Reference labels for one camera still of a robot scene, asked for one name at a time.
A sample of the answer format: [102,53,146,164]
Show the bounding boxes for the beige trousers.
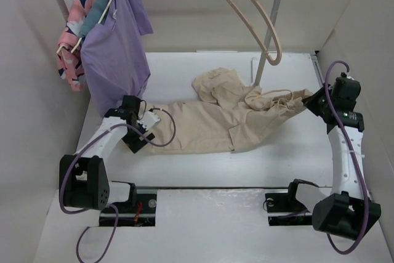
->
[143,68,312,155]

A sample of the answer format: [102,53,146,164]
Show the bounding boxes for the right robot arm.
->
[284,73,381,241]

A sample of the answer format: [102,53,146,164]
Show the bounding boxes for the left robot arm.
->
[59,95,160,214]

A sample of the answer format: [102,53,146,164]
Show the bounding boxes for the cream hanger under pink garment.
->
[55,0,78,56]

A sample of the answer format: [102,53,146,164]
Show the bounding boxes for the beige empty hanger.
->
[223,0,283,67]

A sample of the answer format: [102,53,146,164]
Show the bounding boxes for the cream hanger under teal garment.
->
[70,0,107,54]

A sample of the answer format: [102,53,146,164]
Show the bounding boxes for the cream hanger under purple shirt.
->
[90,0,110,25]

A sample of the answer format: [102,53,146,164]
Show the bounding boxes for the purple t-shirt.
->
[81,0,153,116]

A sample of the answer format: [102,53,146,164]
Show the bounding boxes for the pink floral garment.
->
[57,0,95,91]

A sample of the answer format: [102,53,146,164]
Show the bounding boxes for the teal garment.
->
[79,0,109,38]

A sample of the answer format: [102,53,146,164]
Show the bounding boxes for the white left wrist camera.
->
[137,111,161,132]

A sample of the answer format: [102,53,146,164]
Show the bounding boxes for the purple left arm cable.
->
[58,99,177,263]

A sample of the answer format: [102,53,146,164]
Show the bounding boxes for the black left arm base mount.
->
[115,191,157,227]

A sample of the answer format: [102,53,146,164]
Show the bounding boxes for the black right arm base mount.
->
[263,192,312,227]

